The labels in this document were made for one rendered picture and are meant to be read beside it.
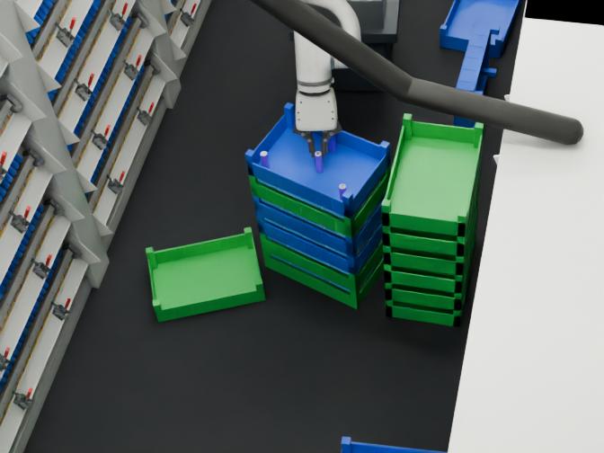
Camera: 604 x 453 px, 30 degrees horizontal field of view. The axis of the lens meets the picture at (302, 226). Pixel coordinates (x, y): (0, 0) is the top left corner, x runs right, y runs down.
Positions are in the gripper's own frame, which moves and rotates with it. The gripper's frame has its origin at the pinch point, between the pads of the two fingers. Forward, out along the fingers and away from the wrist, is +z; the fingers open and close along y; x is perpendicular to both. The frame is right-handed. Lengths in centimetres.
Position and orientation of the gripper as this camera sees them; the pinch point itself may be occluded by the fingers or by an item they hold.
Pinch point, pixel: (317, 147)
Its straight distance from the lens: 279.7
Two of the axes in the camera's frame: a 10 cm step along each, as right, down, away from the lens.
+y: -10.0, 0.2, 0.9
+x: -0.7, 4.6, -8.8
